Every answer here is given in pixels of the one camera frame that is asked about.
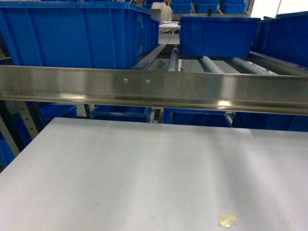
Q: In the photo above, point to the white roller track right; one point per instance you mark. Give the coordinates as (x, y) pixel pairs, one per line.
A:
(173, 61)

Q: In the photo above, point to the white roller track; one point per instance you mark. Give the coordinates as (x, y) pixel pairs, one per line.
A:
(173, 61)
(209, 65)
(253, 68)

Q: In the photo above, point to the steel lane divider right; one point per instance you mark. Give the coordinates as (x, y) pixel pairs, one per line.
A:
(147, 60)

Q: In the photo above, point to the steel lane divider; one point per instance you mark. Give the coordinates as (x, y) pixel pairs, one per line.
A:
(277, 66)
(147, 60)

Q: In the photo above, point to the white roller track middle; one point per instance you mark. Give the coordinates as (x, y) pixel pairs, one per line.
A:
(209, 65)

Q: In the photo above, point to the centre blue bin on rollers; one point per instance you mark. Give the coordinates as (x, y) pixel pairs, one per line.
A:
(229, 37)

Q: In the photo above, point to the white plastic bag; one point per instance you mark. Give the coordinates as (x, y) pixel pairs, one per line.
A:
(161, 12)

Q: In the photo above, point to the white roller track left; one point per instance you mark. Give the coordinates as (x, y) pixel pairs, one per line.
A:
(253, 68)

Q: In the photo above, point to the yellow tape scrap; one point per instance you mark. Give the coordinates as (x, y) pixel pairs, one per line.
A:
(227, 219)

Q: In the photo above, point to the steel lane divider left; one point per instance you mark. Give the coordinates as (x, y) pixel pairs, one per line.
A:
(277, 66)

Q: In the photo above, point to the large blue bin right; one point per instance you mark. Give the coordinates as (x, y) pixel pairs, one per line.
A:
(81, 34)

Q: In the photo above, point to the large blue bin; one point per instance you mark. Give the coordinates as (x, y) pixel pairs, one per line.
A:
(81, 34)
(284, 38)

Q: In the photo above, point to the large blue bin left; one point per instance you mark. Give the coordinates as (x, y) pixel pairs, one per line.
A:
(284, 38)

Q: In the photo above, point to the steel shelf front rail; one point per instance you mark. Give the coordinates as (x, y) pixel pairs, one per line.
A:
(206, 91)

